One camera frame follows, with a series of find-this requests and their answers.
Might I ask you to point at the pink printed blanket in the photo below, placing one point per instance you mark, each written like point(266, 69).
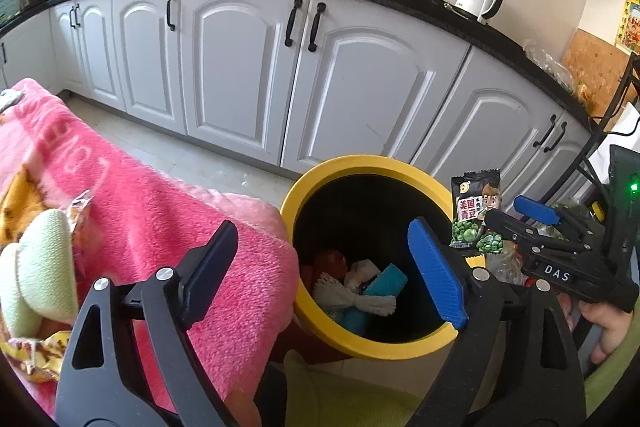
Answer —
point(125, 187)

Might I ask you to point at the person's right hand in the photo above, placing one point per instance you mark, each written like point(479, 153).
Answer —
point(612, 329)

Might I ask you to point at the blue knitted cloth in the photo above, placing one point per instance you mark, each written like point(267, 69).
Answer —
point(385, 279)

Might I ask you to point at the light green cloth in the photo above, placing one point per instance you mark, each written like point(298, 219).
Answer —
point(45, 267)

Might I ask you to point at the red packet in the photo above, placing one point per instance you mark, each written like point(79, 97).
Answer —
point(330, 263)

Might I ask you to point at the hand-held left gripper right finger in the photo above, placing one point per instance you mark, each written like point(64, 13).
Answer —
point(435, 277)

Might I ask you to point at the wooden board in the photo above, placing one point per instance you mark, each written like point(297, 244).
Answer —
point(595, 67)

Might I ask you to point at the yellow trash bin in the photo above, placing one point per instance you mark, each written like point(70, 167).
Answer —
point(350, 207)

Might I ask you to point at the clear plastic bag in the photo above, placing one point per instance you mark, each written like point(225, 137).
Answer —
point(550, 67)

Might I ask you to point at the black metal stand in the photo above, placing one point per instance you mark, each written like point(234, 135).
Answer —
point(607, 112)

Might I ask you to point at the green pea snack packet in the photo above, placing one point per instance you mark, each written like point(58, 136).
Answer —
point(472, 207)

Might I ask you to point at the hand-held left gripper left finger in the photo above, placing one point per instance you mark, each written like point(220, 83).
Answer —
point(210, 267)

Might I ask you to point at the yellow wall calendar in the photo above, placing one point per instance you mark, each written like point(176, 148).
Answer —
point(631, 19)

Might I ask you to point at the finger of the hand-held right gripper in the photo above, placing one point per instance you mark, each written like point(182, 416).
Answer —
point(510, 229)
point(537, 208)

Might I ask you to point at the white kitchen cabinets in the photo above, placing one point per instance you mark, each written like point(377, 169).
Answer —
point(240, 67)

